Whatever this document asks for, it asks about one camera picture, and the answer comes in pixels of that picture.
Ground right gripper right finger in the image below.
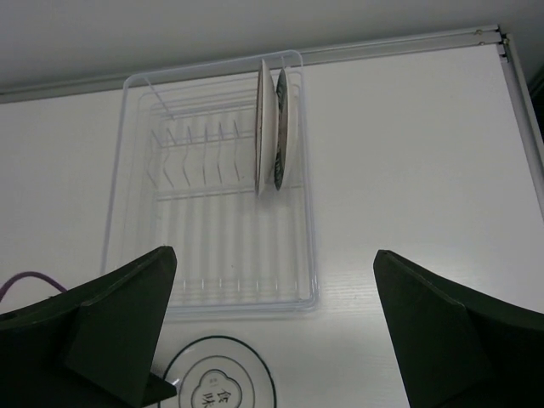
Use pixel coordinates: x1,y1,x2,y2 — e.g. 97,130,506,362
373,250,543,407

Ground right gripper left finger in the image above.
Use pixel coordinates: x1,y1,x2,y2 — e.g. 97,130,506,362
1,246,177,407

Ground white plate dark rim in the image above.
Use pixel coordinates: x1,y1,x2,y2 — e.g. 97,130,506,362
156,335,278,408

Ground orange sunburst plate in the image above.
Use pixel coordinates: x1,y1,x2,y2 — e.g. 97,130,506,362
255,59,278,196

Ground green rimmed plate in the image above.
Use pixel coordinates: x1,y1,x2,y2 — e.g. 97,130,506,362
274,69,298,190

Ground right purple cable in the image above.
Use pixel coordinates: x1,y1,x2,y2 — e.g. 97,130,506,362
0,270,67,305

